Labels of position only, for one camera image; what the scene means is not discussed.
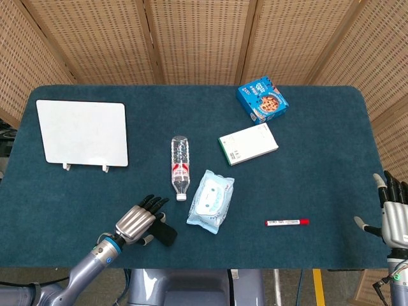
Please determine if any clear plastic water bottle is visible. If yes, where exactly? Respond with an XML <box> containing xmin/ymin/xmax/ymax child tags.
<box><xmin>171</xmin><ymin>135</ymin><xmax>191</xmax><ymax>202</ymax></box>

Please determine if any black right arm cable plug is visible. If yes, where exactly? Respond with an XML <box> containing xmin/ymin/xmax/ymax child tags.
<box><xmin>372</xmin><ymin>276</ymin><xmax>393</xmax><ymax>306</ymax></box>

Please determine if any blue floor cable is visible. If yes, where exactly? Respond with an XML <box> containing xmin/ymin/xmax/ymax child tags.
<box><xmin>115</xmin><ymin>269</ymin><xmax>132</xmax><ymax>306</ymax></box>
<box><xmin>294</xmin><ymin>269</ymin><xmax>304</xmax><ymax>306</ymax></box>

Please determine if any dark blue table mat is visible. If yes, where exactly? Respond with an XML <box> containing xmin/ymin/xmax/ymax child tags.
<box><xmin>0</xmin><ymin>84</ymin><xmax>393</xmax><ymax>270</ymax></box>

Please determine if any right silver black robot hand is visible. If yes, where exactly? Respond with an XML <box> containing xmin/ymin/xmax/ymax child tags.
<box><xmin>353</xmin><ymin>170</ymin><xmax>408</xmax><ymax>250</ymax></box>

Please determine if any black eraser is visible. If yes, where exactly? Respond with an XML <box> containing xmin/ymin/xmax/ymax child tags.
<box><xmin>152</xmin><ymin>219</ymin><xmax>179</xmax><ymax>247</ymax></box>

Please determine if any white board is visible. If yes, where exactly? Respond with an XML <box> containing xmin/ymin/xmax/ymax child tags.
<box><xmin>35</xmin><ymin>99</ymin><xmax>129</xmax><ymax>168</ymax></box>

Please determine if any grey-blue robot torso base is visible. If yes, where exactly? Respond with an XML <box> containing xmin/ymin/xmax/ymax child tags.
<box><xmin>127</xmin><ymin>268</ymin><xmax>265</xmax><ymax>306</ymax></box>

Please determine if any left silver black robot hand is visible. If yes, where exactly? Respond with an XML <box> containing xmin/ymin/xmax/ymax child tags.
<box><xmin>114</xmin><ymin>194</ymin><xmax>170</xmax><ymax>247</ymax></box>

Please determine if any light blue wet wipe pack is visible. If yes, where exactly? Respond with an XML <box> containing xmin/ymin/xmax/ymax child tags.
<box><xmin>186</xmin><ymin>169</ymin><xmax>235</xmax><ymax>235</ymax></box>

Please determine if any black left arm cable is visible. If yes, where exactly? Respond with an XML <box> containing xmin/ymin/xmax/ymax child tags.
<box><xmin>0</xmin><ymin>275</ymin><xmax>70</xmax><ymax>287</ymax></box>

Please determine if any blue cookie box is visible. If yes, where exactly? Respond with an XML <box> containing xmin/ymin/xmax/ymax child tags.
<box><xmin>236</xmin><ymin>75</ymin><xmax>290</xmax><ymax>126</ymax></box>

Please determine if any woven wicker folding screen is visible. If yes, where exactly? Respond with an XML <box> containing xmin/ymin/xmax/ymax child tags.
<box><xmin>0</xmin><ymin>0</ymin><xmax>408</xmax><ymax>306</ymax></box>

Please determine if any white flat cardboard box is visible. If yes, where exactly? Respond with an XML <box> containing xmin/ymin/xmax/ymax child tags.
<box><xmin>218</xmin><ymin>122</ymin><xmax>279</xmax><ymax>166</ymax></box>

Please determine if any red white marker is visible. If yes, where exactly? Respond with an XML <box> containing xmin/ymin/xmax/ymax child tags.
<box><xmin>265</xmin><ymin>218</ymin><xmax>310</xmax><ymax>228</ymax></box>

